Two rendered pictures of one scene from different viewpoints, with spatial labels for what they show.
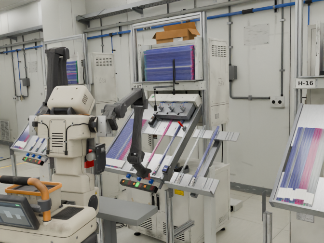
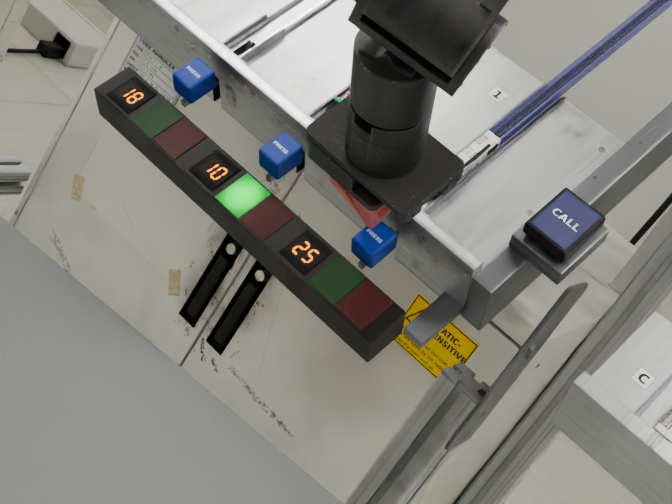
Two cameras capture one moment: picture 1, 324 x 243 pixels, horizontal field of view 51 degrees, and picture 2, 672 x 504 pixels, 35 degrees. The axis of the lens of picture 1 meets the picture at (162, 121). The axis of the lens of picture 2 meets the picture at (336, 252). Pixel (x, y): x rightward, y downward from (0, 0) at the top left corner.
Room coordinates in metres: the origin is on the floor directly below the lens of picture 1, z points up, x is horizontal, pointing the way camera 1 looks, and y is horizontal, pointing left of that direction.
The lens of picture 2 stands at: (1.54, 0.35, 0.97)
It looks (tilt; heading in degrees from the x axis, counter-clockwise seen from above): 21 degrees down; 343
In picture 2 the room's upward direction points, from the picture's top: 33 degrees clockwise
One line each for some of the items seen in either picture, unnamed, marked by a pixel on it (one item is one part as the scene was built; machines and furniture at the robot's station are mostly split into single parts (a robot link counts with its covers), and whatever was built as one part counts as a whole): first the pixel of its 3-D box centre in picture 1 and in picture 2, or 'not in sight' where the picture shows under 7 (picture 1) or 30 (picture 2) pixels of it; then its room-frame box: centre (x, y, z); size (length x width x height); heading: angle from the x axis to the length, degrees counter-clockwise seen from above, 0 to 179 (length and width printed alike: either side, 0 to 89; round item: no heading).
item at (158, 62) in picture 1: (171, 64); not in sight; (2.83, -0.10, 1.52); 0.51 x 0.13 x 0.27; 50
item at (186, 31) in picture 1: (181, 32); not in sight; (3.13, -0.20, 1.82); 0.68 x 0.30 x 0.20; 50
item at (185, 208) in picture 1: (179, 199); (323, 313); (2.96, -0.13, 0.31); 0.70 x 0.65 x 0.62; 50
